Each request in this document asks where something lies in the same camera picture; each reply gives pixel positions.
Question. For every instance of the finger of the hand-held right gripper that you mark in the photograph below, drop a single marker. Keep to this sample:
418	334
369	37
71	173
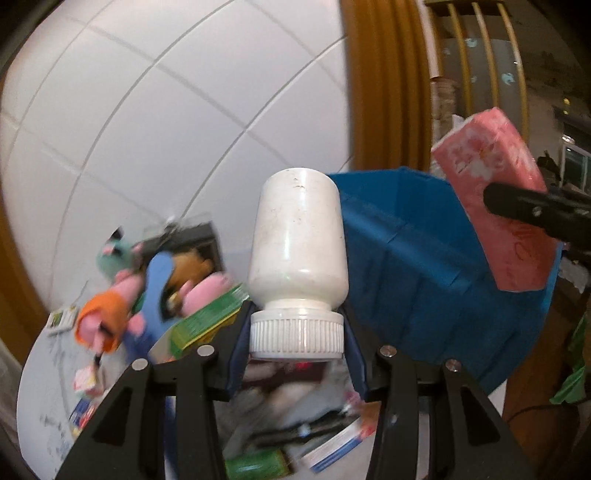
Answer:
521	205

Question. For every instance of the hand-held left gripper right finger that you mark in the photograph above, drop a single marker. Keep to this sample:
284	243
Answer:
355	364

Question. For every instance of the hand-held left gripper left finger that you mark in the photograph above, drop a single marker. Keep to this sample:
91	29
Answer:
239	355

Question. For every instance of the pink tissue pack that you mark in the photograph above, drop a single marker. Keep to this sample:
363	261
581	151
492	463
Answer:
489	152

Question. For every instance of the blue plastic bin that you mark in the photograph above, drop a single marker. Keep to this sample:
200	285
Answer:
415	286

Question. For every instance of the white plastic bottle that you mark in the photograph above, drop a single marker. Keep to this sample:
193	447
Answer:
298	230

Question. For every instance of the green medicine box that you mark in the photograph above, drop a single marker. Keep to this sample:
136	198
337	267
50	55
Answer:
207	318

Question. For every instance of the window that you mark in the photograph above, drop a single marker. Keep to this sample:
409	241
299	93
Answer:
575	157

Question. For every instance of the pink pig plush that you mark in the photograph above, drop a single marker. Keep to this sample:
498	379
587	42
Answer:
205	290

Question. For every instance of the white and blue box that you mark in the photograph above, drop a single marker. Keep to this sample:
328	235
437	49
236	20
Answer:
337	447

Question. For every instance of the black slender tool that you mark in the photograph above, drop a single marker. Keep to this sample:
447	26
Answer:
295	429

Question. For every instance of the brown bear plush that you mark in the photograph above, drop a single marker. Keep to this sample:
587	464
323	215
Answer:
189	267

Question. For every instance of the black box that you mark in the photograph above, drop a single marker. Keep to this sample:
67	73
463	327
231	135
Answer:
203	235

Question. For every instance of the rolled carpets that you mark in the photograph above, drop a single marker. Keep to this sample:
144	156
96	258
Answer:
443	101

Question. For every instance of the pig plush in orange dress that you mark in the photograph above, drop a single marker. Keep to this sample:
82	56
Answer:
104	314

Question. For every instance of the silver metal clip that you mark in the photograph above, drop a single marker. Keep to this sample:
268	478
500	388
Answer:
168	228

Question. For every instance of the wooden slat screen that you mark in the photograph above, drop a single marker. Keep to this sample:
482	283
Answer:
485	60

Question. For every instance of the brown wooden cabinet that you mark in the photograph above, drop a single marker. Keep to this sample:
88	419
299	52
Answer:
531	360

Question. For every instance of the small red and white box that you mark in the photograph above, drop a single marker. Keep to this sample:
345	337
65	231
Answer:
85	383

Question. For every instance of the teal mouse plush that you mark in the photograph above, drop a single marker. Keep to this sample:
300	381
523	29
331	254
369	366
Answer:
113	261

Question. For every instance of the blue and red box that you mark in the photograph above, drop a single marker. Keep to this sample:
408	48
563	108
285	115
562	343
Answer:
81	415

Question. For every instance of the green plastic bag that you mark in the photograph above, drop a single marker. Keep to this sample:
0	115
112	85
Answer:
572	369

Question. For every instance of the green and white card pack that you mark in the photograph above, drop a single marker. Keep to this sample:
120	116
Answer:
62	321

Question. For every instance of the wooden pillar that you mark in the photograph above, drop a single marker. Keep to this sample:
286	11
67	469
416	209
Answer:
383	83

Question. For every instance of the wooden trim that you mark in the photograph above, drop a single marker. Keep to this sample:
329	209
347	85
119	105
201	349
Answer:
14	286

